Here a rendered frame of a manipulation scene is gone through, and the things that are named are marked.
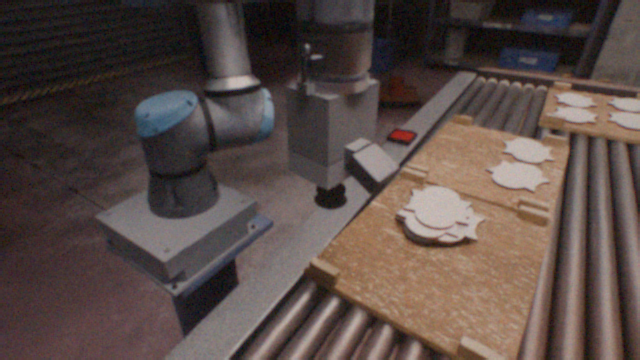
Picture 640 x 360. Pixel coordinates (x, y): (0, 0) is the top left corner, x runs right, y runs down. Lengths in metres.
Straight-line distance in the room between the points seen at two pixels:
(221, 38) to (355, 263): 0.49
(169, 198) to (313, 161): 0.46
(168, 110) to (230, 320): 0.38
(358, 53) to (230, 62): 0.43
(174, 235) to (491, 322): 0.58
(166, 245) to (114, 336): 1.23
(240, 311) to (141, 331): 1.28
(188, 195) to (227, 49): 0.30
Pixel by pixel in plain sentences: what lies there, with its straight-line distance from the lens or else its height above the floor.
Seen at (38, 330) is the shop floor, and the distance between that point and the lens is 2.16.
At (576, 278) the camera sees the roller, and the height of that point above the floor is 0.92.
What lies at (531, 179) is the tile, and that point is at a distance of 1.06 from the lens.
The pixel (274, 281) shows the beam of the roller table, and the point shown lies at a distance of 0.71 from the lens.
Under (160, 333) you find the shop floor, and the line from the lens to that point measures 1.89.
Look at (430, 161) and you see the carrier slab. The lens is 1.06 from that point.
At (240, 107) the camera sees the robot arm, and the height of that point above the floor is 1.16.
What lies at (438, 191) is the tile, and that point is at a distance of 0.86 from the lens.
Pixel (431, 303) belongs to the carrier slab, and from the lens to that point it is 0.67.
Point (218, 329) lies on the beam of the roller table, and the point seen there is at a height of 0.92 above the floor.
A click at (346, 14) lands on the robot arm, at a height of 1.39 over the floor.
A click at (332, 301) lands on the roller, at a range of 0.67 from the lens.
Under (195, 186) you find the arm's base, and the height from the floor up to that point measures 1.02.
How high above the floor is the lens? 1.44
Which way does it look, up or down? 32 degrees down
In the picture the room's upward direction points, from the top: straight up
